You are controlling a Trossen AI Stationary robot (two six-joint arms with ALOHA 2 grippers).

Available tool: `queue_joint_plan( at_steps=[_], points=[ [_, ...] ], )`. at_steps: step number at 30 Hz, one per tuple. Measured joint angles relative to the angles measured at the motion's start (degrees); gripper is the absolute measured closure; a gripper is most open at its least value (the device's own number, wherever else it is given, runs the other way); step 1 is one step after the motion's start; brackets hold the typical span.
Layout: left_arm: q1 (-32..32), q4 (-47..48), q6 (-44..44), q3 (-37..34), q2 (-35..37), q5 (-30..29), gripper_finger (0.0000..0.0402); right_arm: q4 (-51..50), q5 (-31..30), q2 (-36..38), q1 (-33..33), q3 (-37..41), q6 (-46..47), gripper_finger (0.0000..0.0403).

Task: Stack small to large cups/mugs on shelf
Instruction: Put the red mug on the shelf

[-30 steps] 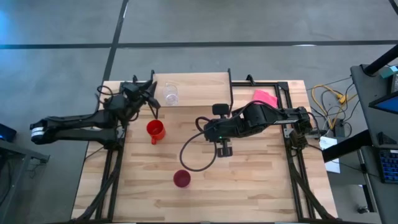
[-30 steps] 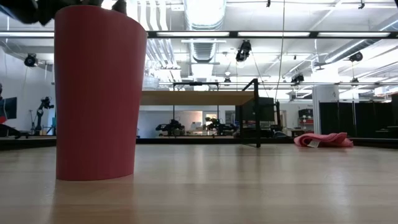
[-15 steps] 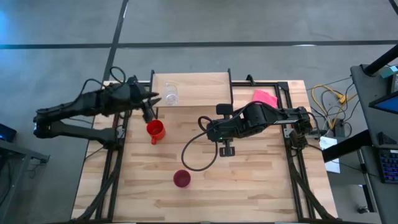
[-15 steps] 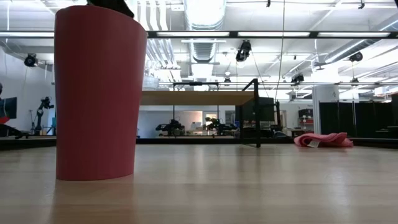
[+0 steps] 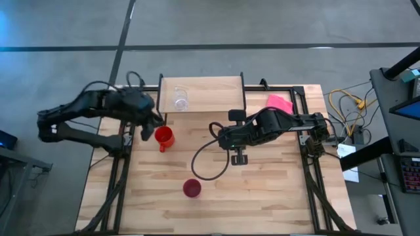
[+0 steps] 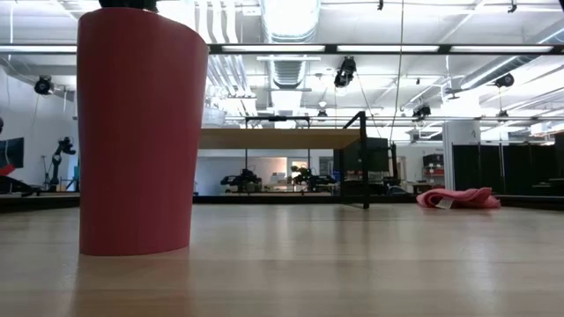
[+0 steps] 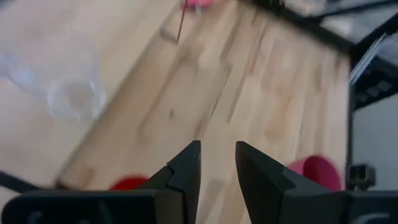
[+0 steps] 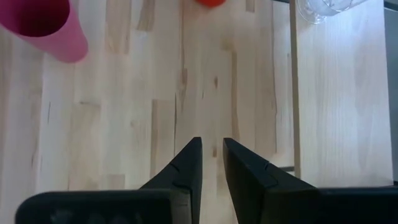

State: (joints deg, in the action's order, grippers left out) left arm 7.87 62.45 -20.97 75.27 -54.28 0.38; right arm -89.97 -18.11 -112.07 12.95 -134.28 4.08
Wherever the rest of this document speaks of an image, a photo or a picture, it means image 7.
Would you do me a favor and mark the pink folded cloth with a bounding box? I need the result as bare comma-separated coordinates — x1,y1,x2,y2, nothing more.
182,0,216,9

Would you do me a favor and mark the red ceramic mug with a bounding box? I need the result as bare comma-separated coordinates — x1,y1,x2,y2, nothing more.
108,175,150,192

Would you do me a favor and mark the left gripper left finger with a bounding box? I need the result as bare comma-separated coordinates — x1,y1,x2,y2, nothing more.
137,140,203,224

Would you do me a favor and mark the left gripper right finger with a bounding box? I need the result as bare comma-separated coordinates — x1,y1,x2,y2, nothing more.
234,141,349,224

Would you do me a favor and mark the table-level camera box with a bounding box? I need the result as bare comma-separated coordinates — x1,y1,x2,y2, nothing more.
346,163,376,191

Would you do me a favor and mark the tall pink plastic cup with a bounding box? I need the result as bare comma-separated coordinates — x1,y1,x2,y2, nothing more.
287,154,343,192

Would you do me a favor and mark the wooden shelf with black frame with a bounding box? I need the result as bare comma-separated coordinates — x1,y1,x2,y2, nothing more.
53,0,354,224

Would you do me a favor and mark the clear glass cup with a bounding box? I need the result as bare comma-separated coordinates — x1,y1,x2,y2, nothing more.
0,27,107,123

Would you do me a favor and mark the black rig frame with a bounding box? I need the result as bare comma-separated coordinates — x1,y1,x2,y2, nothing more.
242,0,398,111

